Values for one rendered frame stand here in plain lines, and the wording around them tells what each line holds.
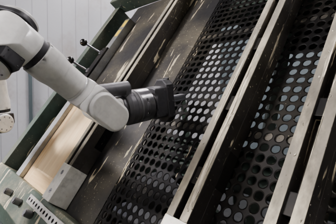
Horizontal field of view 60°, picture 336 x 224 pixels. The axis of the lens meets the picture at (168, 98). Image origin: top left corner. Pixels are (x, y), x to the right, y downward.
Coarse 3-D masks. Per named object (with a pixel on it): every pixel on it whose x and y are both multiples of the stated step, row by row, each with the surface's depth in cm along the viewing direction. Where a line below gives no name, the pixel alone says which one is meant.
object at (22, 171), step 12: (132, 24) 161; (120, 36) 156; (108, 48) 151; (108, 60) 151; (96, 72) 147; (60, 120) 136; (48, 132) 133; (36, 144) 133; (36, 156) 129; (24, 168) 126
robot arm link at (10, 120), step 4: (0, 116) 117; (4, 116) 118; (8, 116) 120; (0, 120) 117; (4, 120) 118; (8, 120) 120; (12, 120) 121; (0, 124) 117; (4, 124) 118; (8, 124) 120; (12, 124) 121; (0, 128) 117; (4, 128) 118; (8, 128) 120; (0, 132) 118; (4, 132) 119
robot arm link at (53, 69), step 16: (0, 16) 53; (16, 16) 54; (0, 32) 51; (16, 32) 52; (32, 32) 53; (0, 48) 49; (16, 48) 51; (32, 48) 53; (48, 48) 55; (16, 64) 51; (32, 64) 54; (48, 64) 55; (64, 64) 57; (48, 80) 57; (64, 80) 58; (80, 80) 61; (64, 96) 61
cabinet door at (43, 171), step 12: (72, 108) 138; (72, 120) 130; (84, 120) 123; (60, 132) 130; (72, 132) 123; (48, 144) 130; (60, 144) 123; (72, 144) 116; (48, 156) 123; (60, 156) 116; (36, 168) 123; (48, 168) 116; (36, 180) 116; (48, 180) 110
